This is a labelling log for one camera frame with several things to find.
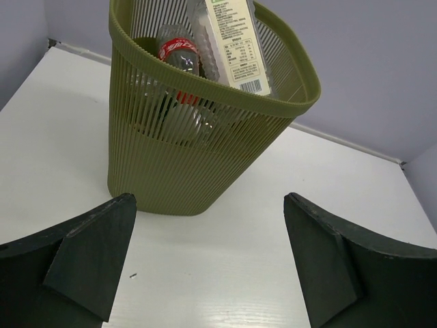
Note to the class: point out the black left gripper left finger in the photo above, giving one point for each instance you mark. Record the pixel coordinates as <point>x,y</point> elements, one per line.
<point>67,275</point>

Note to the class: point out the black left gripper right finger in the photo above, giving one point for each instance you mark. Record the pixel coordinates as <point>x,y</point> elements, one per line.
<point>353,277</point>

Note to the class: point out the white label square bottle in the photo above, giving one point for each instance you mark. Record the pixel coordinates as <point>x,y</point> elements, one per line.
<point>230,50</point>

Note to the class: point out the red cap crushed bottle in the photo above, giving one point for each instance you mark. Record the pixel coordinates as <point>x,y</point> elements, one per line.
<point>177,48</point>

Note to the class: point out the olive green mesh bin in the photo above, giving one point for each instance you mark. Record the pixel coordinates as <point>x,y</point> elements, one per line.
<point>187,178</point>

